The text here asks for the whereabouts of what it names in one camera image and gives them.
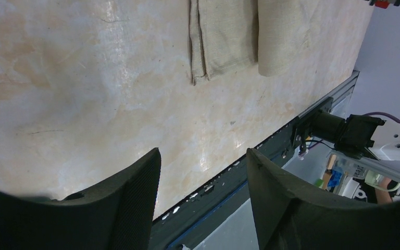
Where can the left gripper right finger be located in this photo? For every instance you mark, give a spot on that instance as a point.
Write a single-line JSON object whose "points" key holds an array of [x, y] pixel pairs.
{"points": [[317, 214]]}

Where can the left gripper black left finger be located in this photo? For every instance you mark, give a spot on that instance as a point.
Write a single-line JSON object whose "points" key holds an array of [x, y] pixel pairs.
{"points": [[116, 213]]}

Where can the beige cloth napkin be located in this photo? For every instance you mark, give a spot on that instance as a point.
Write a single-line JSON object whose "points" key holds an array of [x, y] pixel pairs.
{"points": [[228, 36]]}

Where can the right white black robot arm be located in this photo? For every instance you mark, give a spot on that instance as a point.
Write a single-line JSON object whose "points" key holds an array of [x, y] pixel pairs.
{"points": [[357, 137]]}

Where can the red cube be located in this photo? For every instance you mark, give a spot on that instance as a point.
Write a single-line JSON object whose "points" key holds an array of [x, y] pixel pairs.
{"points": [[384, 4]]}

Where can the aluminium frame rail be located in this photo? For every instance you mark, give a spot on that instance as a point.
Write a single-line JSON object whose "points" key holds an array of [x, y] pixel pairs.
{"points": [[318, 150]]}

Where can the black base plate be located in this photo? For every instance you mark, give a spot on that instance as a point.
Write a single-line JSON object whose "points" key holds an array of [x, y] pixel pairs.
{"points": [[199, 214]]}

